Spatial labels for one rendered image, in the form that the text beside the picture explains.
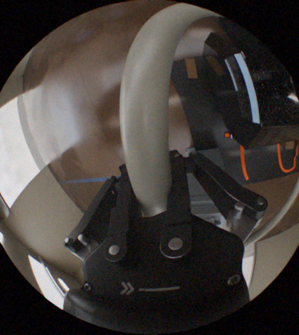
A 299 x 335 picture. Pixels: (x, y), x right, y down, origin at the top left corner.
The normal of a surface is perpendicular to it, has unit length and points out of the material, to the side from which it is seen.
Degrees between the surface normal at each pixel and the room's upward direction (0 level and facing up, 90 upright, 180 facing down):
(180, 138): 0
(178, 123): 0
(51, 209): 90
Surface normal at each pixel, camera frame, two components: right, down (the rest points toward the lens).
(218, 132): -0.33, 0.58
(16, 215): 0.87, -0.12
